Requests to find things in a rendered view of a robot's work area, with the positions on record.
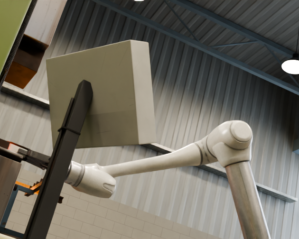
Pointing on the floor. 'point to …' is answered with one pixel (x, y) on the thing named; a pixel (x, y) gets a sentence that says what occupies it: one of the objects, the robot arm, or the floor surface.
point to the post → (61, 163)
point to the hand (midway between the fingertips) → (16, 151)
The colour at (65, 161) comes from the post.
